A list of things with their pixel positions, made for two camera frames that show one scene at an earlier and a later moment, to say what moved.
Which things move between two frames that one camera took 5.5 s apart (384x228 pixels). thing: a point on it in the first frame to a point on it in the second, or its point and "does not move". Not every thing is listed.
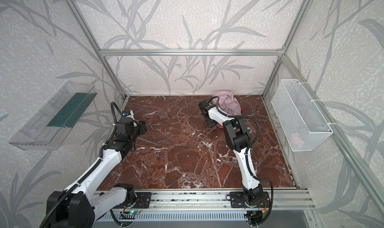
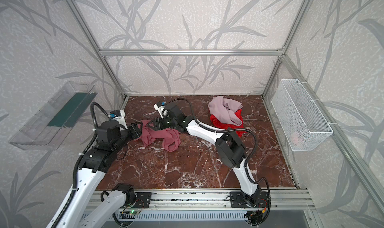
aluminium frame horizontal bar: [191, 52] does not move
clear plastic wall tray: [49, 128] does not move
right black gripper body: [205, 110] to [162, 122]
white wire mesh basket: [302, 125] does not move
